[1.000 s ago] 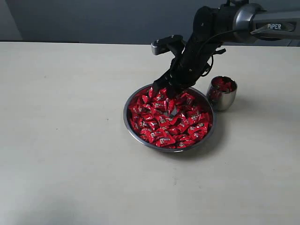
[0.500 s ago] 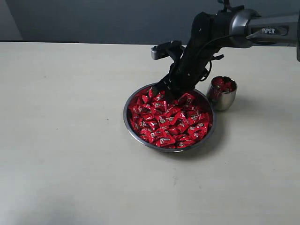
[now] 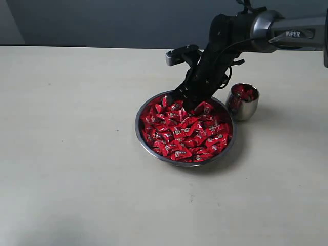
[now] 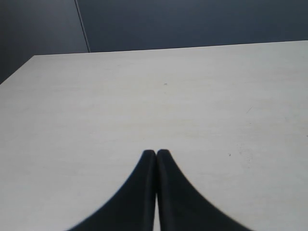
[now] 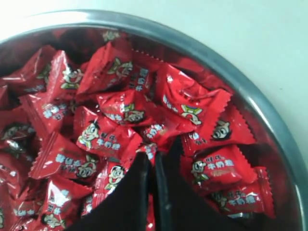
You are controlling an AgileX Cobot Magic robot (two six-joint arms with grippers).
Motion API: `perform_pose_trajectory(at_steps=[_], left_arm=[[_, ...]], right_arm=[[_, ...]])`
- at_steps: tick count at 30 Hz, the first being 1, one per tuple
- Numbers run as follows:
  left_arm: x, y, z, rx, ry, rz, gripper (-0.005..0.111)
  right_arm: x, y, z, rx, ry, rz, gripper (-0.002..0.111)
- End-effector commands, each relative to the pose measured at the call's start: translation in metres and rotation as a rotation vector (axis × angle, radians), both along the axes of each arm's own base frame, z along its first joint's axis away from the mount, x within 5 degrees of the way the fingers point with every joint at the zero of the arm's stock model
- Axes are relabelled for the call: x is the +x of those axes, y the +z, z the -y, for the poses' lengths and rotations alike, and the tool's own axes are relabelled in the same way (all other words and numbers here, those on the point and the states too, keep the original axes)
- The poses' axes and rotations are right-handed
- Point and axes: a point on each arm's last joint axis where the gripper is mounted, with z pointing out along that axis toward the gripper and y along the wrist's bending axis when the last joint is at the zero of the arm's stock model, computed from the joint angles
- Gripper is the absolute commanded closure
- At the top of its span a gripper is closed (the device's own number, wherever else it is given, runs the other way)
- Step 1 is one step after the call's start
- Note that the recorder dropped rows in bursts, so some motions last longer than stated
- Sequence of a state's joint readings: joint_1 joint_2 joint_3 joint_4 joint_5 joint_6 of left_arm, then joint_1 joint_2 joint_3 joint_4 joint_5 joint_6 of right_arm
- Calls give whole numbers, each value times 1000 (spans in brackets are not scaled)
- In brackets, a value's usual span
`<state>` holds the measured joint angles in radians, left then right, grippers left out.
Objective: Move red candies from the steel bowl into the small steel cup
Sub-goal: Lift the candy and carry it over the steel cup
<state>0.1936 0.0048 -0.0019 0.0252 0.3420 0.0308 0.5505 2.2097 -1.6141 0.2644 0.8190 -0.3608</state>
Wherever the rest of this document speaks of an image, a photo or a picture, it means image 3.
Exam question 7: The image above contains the small steel cup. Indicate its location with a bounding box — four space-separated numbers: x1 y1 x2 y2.
225 83 260 121

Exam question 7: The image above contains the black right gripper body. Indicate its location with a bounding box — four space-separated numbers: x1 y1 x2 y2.
174 45 241 101

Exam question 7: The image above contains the round steel bowl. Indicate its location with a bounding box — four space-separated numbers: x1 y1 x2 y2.
135 91 236 167

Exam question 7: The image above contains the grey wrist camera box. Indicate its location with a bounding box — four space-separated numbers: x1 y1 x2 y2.
165 44 200 66

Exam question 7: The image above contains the red wrapped candy front-left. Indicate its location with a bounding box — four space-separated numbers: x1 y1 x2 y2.
154 140 182 157

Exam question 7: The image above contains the red candy inside cup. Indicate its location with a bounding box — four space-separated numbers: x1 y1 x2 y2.
241 89 254 101

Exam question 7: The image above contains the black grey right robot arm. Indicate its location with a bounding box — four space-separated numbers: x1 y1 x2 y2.
166 8 327 111

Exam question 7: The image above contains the red candy atop cup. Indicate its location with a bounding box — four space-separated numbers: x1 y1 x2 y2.
231 84 244 98

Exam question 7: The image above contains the black camera cable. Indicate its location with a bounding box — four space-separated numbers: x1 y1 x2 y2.
212 0 272 89

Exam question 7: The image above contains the red wrapped candy front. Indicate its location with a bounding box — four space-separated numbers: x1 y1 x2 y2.
170 148 192 161

